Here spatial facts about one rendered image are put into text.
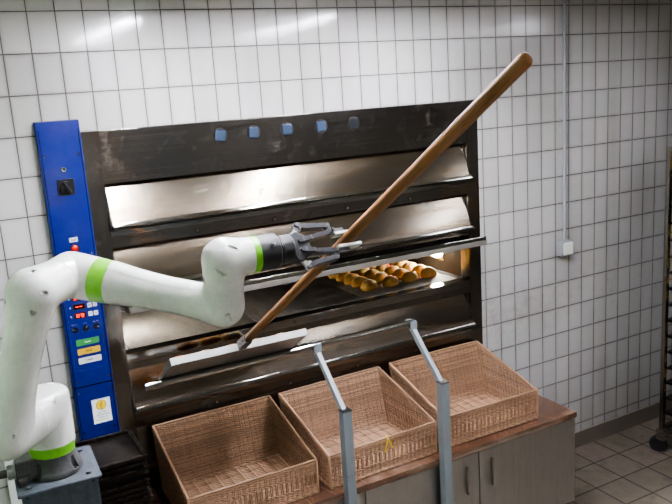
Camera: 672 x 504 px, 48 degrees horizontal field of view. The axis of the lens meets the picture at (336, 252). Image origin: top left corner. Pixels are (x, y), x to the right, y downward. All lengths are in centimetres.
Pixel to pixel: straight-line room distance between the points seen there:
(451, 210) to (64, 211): 188
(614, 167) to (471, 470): 200
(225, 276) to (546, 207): 275
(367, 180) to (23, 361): 204
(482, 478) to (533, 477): 32
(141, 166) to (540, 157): 215
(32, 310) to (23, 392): 23
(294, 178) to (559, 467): 192
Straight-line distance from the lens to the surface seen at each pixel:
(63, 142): 309
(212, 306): 189
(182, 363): 283
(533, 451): 388
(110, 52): 317
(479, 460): 367
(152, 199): 322
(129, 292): 199
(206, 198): 328
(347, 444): 314
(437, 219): 386
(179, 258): 328
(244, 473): 348
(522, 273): 428
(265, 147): 336
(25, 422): 212
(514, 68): 144
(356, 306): 368
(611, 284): 481
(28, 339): 200
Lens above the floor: 221
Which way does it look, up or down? 12 degrees down
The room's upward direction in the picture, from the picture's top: 4 degrees counter-clockwise
